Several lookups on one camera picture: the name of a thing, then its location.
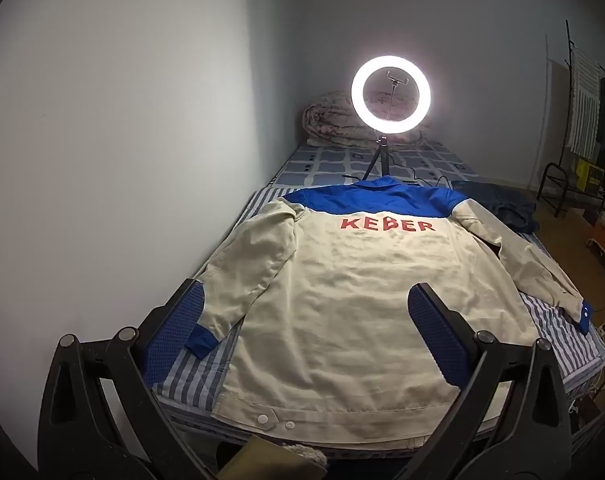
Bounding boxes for blue striped bedsheet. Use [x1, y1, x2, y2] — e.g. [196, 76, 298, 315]
[150, 185, 605, 443]

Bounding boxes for black ring light cable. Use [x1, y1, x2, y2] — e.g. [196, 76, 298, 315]
[342, 173, 455, 187]

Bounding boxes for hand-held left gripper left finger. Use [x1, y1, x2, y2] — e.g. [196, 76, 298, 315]
[37, 278, 218, 480]

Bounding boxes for beige and blue work jacket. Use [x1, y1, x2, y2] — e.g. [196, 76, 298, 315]
[185, 176, 594, 448]

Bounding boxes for yellow box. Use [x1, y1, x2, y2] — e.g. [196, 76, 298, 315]
[576, 157, 605, 194]

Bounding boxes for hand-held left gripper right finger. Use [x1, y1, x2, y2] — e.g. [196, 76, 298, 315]
[407, 282, 574, 480]

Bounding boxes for white striped towel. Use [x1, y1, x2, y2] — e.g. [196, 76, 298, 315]
[569, 45, 603, 161]

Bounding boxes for rolled floral quilt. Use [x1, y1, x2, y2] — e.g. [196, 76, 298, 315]
[302, 90, 428, 150]

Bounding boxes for black drying rack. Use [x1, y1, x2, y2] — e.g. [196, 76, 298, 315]
[562, 20, 605, 196]

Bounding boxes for white ring light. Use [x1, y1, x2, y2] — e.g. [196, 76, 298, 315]
[351, 54, 431, 136]

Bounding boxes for blue checked bedsheet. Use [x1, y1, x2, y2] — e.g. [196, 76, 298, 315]
[270, 142, 480, 192]

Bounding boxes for dark blue jeans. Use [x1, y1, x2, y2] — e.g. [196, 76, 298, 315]
[452, 181, 540, 233]

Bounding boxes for black tripod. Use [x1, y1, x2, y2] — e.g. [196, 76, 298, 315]
[362, 135, 390, 181]

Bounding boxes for black metal stand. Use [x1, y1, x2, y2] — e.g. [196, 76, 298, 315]
[537, 160, 605, 218]

